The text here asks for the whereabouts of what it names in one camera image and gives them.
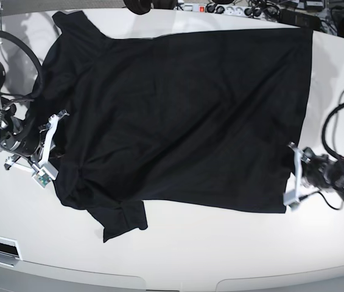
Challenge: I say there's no black corrugated right cable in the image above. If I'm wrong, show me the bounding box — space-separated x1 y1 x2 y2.
321 77 344 153

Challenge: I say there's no black corrugated cable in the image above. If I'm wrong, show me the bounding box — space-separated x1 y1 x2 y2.
321 77 344 153
0 29 44 101

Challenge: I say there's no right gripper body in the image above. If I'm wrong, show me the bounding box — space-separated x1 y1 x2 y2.
31 124 59 164

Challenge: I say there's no white power strip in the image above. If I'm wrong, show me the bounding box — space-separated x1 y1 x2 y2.
174 1 269 21

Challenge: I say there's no black t-shirt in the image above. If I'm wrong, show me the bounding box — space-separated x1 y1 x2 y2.
30 11 313 240

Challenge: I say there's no black corrugated left cable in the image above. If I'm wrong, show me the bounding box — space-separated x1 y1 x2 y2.
0 29 44 101

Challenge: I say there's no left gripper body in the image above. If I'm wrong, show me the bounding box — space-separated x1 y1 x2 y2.
301 148 330 190

